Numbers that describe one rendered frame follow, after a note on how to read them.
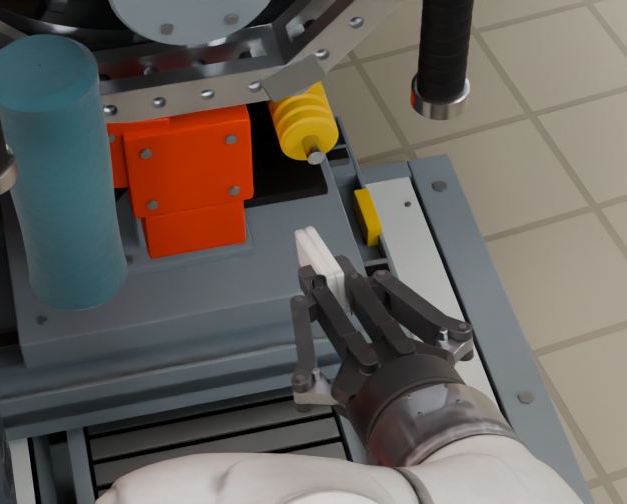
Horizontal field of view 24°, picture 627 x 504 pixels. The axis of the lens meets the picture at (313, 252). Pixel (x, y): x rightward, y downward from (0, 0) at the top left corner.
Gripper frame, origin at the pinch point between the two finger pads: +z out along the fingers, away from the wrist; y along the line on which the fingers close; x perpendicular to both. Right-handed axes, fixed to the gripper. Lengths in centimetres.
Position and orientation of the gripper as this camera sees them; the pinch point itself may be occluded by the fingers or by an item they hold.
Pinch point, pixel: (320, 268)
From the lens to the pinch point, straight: 105.9
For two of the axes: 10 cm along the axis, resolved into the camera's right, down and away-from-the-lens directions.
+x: 1.2, 8.2, 5.6
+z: -3.2, -5.0, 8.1
